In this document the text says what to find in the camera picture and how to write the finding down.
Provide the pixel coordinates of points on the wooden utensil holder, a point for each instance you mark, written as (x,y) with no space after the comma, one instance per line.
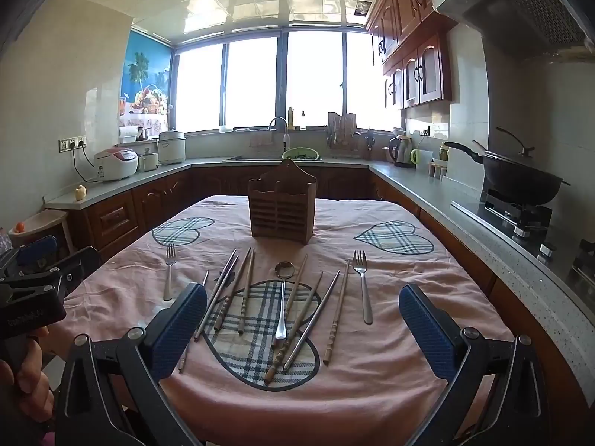
(279,213)

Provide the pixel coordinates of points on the white and red rice cooker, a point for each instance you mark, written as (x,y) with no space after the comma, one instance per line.
(116,165)

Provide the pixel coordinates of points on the steel electric kettle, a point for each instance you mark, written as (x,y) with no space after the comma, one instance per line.
(402,151)

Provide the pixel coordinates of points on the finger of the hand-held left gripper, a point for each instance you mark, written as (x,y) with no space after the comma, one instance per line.
(81,265)
(38,248)

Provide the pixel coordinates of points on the curved steel faucet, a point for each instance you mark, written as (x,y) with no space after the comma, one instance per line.
(284,141)

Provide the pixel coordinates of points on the yellow capped sauce bottle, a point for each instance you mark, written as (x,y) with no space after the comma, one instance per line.
(444,152)

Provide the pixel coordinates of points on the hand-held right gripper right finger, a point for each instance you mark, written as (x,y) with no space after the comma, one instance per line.
(427,334)

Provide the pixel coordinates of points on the small white electric pot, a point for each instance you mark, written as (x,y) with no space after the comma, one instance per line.
(148,161)

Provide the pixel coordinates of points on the steel spoon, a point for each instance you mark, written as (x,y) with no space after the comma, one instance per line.
(284,270)

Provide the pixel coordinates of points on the large kitchen window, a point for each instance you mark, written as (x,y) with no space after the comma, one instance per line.
(251,83)

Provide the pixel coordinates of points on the small steel fork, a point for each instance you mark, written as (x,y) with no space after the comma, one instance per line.
(168,283)

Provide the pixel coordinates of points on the light wooden stool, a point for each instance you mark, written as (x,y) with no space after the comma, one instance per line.
(46,223)

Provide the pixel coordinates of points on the pink tablecloth with plaid hearts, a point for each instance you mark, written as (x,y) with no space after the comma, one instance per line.
(325,404)

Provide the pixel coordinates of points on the large white electric cooker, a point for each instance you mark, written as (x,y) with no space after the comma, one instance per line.
(171,148)

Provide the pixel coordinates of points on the spice jar set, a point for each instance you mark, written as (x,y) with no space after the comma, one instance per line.
(438,169)

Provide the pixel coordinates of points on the pink dish cloth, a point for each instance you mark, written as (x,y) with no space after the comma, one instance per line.
(262,141)

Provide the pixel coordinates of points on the black wok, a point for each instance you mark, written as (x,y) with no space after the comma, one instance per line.
(520,181)

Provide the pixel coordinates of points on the paper towel roll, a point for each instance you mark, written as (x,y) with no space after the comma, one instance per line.
(129,134)

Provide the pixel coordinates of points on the brown lower kitchen cabinets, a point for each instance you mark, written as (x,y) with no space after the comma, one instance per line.
(116,218)

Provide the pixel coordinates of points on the metal dish rack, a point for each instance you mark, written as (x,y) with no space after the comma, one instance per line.
(341,141)

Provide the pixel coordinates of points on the range hood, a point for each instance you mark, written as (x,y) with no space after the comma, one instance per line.
(520,4)

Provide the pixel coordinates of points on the person's left hand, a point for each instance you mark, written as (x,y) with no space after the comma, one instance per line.
(32,390)

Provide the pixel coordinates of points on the brown kitchen cabinets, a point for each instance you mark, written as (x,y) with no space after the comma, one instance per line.
(418,9)
(116,218)

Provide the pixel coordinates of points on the gas stove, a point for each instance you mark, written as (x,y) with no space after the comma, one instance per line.
(516,216)

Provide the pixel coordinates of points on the large steel fork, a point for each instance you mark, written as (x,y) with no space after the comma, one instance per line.
(366,302)

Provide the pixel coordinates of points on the brown upper kitchen cabinets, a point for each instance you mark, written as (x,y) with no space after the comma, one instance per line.
(418,9)

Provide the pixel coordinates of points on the grey kitchen countertop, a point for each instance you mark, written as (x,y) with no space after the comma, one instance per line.
(418,190)

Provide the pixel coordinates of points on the knife block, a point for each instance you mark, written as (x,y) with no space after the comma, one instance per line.
(369,141)

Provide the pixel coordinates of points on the beach and fruit wall poster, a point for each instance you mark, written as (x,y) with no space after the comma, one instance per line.
(144,79)

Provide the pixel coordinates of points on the wooden cutting board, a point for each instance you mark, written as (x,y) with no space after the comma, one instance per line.
(341,123)

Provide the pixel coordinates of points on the yellow round fruit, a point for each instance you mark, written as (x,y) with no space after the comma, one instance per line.
(81,193)

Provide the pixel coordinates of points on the glass wok lid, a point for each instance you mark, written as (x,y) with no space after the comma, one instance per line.
(509,148)

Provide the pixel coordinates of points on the metal chopstick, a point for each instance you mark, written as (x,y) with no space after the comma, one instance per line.
(320,304)
(214,295)
(220,295)
(185,357)

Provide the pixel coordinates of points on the steel sink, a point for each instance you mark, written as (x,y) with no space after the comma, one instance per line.
(251,158)

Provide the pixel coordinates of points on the long wall power outlet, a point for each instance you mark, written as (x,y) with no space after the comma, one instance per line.
(72,143)

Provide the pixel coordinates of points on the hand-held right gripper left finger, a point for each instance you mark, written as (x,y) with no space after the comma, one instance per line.
(181,330)

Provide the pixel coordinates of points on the small wall power outlet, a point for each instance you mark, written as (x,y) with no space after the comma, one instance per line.
(426,131)

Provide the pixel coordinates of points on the green colander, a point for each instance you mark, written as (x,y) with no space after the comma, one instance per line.
(301,153)

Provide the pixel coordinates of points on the wooden spatula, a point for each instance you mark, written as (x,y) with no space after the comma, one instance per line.
(479,145)

